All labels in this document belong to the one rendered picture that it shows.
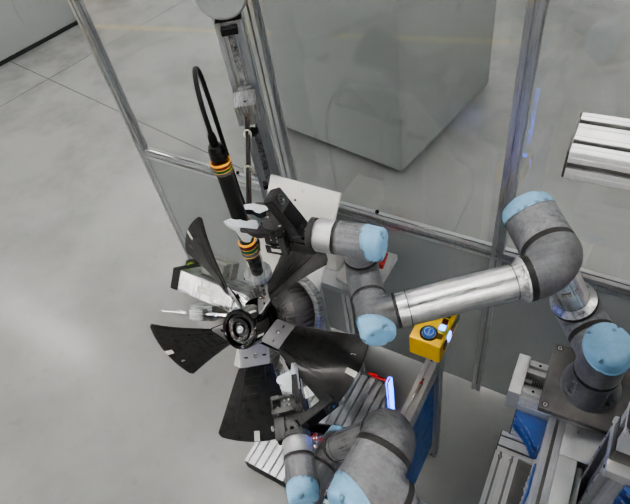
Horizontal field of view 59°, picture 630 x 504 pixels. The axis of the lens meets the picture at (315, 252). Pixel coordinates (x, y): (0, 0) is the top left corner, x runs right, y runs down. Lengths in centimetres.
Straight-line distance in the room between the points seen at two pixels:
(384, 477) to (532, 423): 78
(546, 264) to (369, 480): 53
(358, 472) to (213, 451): 180
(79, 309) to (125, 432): 94
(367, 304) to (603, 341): 65
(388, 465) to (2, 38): 627
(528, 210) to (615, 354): 46
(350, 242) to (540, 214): 40
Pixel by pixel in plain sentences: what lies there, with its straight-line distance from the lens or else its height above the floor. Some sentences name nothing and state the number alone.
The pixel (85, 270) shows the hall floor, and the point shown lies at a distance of 388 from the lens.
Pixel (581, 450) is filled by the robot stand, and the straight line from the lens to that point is 175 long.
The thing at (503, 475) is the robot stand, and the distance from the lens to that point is 245.
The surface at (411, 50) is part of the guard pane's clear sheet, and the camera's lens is 167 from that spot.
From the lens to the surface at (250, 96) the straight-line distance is 180.
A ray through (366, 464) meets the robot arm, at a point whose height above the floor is 148.
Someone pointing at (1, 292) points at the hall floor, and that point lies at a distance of 409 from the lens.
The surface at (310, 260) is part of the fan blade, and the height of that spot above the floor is 140.
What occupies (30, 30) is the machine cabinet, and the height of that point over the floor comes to 18.
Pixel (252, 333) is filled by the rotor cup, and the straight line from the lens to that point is 159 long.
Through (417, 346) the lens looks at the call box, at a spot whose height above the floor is 103.
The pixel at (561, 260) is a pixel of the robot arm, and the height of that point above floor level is 163.
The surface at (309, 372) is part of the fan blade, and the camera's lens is 155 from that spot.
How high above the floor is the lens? 250
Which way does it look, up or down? 47 degrees down
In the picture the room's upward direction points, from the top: 12 degrees counter-clockwise
